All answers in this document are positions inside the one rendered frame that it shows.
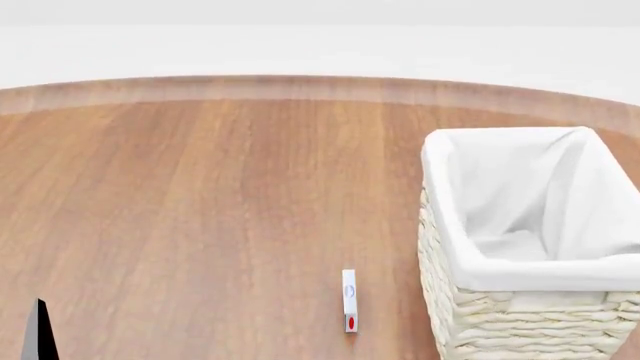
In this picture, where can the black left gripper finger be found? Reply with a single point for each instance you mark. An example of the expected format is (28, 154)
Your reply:
(42, 337)

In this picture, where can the cream woven wicker basket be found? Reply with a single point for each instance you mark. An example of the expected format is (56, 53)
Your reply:
(505, 318)

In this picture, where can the white fabric basket liner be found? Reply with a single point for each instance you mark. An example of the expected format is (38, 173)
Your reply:
(525, 187)

